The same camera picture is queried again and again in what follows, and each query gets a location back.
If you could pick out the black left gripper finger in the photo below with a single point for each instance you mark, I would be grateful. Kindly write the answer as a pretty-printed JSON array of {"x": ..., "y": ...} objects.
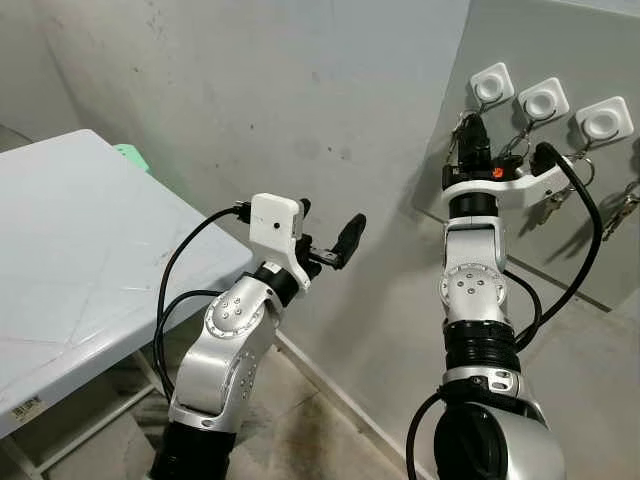
[
  {"x": 305, "y": 206},
  {"x": 350, "y": 240}
]

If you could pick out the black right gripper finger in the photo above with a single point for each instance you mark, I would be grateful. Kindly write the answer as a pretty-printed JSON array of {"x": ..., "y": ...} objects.
[
  {"x": 461, "y": 131},
  {"x": 479, "y": 128}
]

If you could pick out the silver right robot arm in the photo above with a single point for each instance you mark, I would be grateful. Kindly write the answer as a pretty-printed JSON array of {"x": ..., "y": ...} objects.
[{"x": 475, "y": 285}]

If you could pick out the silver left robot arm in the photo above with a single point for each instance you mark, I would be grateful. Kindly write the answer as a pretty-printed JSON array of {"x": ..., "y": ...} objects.
[{"x": 230, "y": 340}]

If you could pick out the green plastic item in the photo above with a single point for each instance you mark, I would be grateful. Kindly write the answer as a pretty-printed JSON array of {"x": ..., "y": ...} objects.
[{"x": 132, "y": 158}]

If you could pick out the white plastic folding table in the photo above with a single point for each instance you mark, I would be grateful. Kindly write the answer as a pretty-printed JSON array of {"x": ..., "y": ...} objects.
[{"x": 80, "y": 250}]

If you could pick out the small barcode label sticker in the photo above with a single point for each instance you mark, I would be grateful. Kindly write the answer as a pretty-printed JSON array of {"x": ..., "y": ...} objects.
[{"x": 26, "y": 408}]

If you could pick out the white square wall hook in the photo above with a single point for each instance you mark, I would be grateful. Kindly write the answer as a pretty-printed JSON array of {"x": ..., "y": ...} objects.
[
  {"x": 604, "y": 120},
  {"x": 492, "y": 83},
  {"x": 543, "y": 100}
]

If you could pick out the grey wall panel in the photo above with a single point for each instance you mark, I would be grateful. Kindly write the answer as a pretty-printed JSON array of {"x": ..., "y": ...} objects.
[{"x": 560, "y": 40}]

